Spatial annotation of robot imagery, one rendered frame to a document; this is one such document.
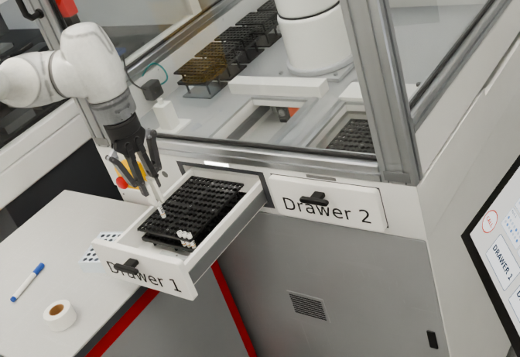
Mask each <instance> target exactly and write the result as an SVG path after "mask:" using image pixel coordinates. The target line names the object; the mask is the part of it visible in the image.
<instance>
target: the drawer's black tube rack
mask: <svg viewBox="0 0 520 357"><path fill-rule="evenodd" d="M191 179H192V180H191ZM208 181H209V182H208ZM211 182H213V183H211ZM225 184H227V185H225ZM204 185H205V186H204ZM235 185H236V186H235ZM239 186H240V187H239ZM243 186H244V184H241V183H236V182H230V181H225V180H215V179H210V178H205V177H195V176H191V177H190V178H189V179H188V180H187V181H186V182H185V183H184V184H183V185H182V186H181V187H180V188H179V189H177V190H176V191H175V192H174V193H173V194H172V195H171V196H170V197H169V198H168V199H167V200H166V201H165V202H164V203H163V204H162V208H163V210H164V212H165V214H166V217H165V218H162V216H161V215H160V213H159V210H158V209H157V210H156V211H155V212H154V213H152V214H151V215H150V216H149V217H148V218H147V219H146V220H145V221H144V222H143V224H144V225H150V226H153V227H157V228H164V229H166V231H167V230H171V231H175V232H178V231H179V230H181V231H182V232H184V231H185V232H186V233H187V232H191V235H195V237H196V238H195V239H194V242H195V244H196V248H197V246H198V245H199V244H200V243H201V242H202V241H203V240H204V239H205V238H206V237H207V236H208V235H209V234H210V233H211V232H212V231H213V230H214V229H215V227H216V226H217V225H218V224H219V223H220V222H221V221H222V220H223V219H224V217H225V216H226V215H227V214H228V213H229V212H230V211H231V210H232V209H233V207H234V206H235V205H236V204H237V203H238V202H239V201H240V200H241V199H242V198H243V197H244V196H245V195H246V194H247V193H245V192H240V191H239V190H240V189H242V188H243ZM222 188H223V189H222ZM226 189H227V190H226ZM175 195H176V196H175ZM171 199H172V200H171ZM164 205H165V206H164ZM168 206H169V207H168ZM155 219H156V220H155ZM146 223H147V224H146ZM164 233H165V232H164ZM164 233H163V234H164ZM142 241H145V242H151V243H153V245H164V246H167V247H170V248H174V249H175V251H177V250H178V249H179V250H183V251H187V252H193V251H194V250H195V249H196V248H195V249H192V246H191V247H189V248H188V247H187V246H183V244H182V242H181V241H180V240H177V239H171V238H167V237H164V236H160V235H154V234H150V233H147V232H146V233H145V234H144V235H143V236H142Z"/></svg>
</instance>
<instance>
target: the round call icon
mask: <svg viewBox="0 0 520 357"><path fill-rule="evenodd" d="M500 220H501V218H500V216H499V214H498V213H497V211H496V209H495V207H494V205H492V206H491V207H490V208H489V210H488V211H487V213H486V214H485V216H484V217H483V218H482V219H481V221H480V222H479V223H478V224H479V226H480V227H481V230H482V231H483V233H484V235H485V237H486V239H487V238H488V236H489V235H490V234H491V233H492V232H493V230H494V229H495V227H496V226H497V225H498V223H499V222H500Z"/></svg>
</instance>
